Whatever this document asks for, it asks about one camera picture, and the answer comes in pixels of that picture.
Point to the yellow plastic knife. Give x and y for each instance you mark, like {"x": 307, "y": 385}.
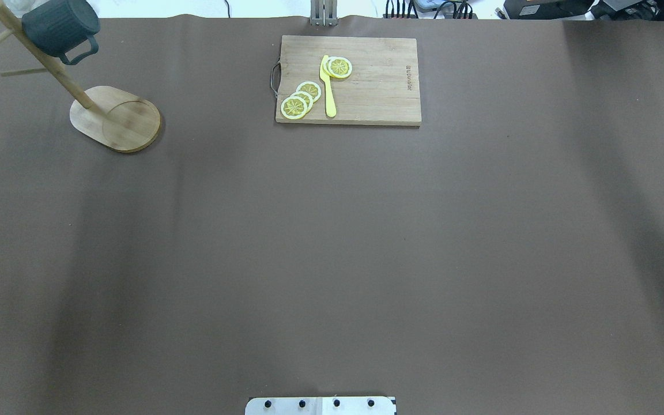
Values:
{"x": 330, "y": 108}

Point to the wooden cup storage rack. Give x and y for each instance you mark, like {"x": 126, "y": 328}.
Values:
{"x": 115, "y": 118}

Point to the bamboo cutting board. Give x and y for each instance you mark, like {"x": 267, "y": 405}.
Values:
{"x": 383, "y": 89}

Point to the blue mug yellow inside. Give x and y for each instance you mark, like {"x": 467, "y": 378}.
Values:
{"x": 57, "y": 27}

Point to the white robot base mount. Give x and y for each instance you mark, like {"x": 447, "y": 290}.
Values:
{"x": 322, "y": 405}

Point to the lemon slice under top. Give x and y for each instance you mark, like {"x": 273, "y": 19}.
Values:
{"x": 325, "y": 66}

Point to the lemon slice on knife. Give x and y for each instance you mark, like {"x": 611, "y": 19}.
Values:
{"x": 340, "y": 67}

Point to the lemon slice middle stack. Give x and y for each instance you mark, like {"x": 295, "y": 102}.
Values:
{"x": 307, "y": 98}

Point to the lemon slice far end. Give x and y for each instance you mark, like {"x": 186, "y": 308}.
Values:
{"x": 292, "y": 108}

